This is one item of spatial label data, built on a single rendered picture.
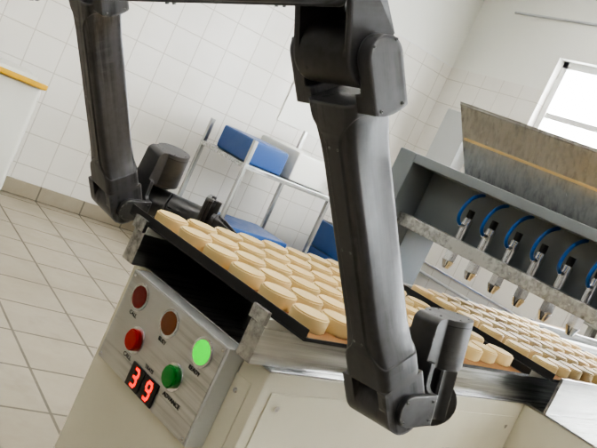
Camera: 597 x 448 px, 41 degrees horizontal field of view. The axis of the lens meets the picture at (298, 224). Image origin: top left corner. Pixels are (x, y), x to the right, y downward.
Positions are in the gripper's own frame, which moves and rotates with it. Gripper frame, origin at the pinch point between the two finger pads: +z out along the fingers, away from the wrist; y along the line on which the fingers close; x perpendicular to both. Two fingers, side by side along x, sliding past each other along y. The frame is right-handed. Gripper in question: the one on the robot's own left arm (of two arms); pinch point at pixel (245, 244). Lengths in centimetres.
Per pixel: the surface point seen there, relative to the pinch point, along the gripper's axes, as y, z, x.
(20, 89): 23, -141, -288
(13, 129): 44, -137, -290
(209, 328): 6.1, 0.3, 33.7
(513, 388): 4, 55, -5
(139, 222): 0.2, -15.1, 19.6
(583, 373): -2, 72, -20
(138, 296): 9.0, -10.5, 24.0
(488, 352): -2.3, 42.8, 8.4
